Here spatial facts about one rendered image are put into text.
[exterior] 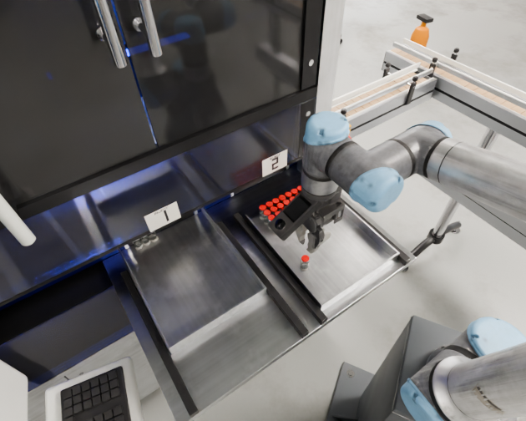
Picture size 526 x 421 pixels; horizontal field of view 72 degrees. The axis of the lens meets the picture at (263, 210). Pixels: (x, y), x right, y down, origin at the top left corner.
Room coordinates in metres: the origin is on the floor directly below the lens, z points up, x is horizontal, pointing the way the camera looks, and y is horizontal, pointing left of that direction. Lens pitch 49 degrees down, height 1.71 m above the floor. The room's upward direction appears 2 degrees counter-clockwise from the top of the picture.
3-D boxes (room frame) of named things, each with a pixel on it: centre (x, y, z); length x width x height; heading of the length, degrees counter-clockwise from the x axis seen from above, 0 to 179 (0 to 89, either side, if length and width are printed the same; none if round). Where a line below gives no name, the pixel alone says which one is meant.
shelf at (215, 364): (0.55, 0.02, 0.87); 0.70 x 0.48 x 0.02; 122
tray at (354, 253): (0.60, -0.15, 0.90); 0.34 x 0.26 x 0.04; 32
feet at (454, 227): (1.16, -0.92, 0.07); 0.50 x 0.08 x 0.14; 122
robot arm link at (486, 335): (0.25, -0.44, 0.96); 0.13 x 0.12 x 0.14; 122
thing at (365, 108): (1.21, -0.40, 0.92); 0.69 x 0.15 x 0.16; 122
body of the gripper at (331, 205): (0.53, -0.12, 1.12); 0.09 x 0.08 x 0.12; 123
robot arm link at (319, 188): (0.52, -0.11, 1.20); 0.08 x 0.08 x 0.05
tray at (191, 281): (0.52, 0.20, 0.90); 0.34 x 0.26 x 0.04; 32
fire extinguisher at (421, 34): (2.90, -1.30, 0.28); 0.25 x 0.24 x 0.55; 65
